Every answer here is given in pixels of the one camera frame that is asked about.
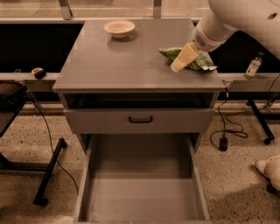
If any dark bin on side table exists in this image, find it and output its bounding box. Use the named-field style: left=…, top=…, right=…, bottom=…
left=0, top=81, right=26, bottom=112

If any clear plastic bottle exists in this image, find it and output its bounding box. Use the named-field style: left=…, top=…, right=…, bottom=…
left=244, top=52, right=263, bottom=80

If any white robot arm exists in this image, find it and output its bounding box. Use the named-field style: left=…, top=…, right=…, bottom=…
left=171, top=0, right=280, bottom=72

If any green jalapeno chip bag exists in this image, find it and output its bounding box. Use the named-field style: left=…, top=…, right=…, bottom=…
left=159, top=47, right=217, bottom=71

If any black rolling stand leg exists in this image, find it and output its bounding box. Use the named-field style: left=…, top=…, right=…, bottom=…
left=247, top=99, right=275, bottom=145

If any grey drawer with black handle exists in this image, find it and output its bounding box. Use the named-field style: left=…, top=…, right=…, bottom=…
left=65, top=108, right=214, bottom=134

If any grey drawer cabinet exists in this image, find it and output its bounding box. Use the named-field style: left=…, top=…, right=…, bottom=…
left=53, top=19, right=223, bottom=147

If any yellow black tape measure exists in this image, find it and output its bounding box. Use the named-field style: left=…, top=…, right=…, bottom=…
left=31, top=67, right=46, bottom=80

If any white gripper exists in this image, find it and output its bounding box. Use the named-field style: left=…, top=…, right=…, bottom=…
left=171, top=12, right=237, bottom=73

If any black power cable with adapter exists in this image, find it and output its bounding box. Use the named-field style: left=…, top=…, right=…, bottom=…
left=209, top=87, right=249, bottom=152

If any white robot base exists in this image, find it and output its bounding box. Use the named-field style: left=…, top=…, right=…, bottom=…
left=255, top=155, right=280, bottom=194

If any white ceramic bowl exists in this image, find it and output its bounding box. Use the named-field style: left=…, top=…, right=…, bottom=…
left=103, top=20, right=135, bottom=39

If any black side table frame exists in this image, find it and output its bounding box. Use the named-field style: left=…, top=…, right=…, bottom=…
left=0, top=101, right=68, bottom=207

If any black cable left floor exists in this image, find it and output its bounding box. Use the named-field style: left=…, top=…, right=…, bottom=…
left=25, top=90, right=80, bottom=196

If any open grey bottom drawer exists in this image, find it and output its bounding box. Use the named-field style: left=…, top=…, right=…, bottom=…
left=73, top=134, right=212, bottom=224

